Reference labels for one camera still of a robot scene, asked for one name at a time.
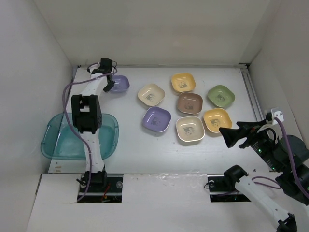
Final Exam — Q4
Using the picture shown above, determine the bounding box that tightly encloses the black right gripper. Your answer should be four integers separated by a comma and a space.
219, 117, 282, 171

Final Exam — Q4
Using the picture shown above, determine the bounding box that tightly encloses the purple panda plate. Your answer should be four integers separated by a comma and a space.
142, 106, 171, 133
109, 75, 130, 93

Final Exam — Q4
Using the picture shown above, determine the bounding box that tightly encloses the cream panda plate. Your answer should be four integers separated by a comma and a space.
138, 84, 165, 107
175, 116, 206, 146

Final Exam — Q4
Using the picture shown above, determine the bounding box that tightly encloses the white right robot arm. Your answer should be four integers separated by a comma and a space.
103, 85, 277, 232

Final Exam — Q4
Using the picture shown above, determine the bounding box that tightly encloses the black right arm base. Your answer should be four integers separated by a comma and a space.
204, 165, 250, 203

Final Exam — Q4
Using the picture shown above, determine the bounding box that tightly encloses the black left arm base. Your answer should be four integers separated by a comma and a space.
76, 171, 124, 203

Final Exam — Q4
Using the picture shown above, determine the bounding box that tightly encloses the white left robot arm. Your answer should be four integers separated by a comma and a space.
71, 58, 114, 174

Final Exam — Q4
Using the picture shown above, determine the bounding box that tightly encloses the teal transparent plastic bin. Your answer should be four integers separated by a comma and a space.
41, 114, 119, 160

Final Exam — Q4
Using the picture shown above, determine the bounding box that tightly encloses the yellow panda plate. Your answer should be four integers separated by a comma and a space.
171, 72, 196, 93
203, 108, 232, 133

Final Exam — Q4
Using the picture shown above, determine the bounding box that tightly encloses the green panda plate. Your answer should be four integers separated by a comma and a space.
207, 85, 236, 108

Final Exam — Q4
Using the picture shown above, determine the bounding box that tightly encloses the brown panda plate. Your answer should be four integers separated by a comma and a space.
177, 92, 203, 115

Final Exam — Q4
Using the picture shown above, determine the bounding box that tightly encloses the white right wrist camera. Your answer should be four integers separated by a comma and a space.
264, 107, 284, 126

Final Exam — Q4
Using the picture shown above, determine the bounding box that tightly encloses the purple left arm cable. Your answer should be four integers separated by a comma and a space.
63, 61, 118, 203

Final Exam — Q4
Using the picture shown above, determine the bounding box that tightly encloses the aluminium rail frame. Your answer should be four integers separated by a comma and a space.
76, 62, 265, 121

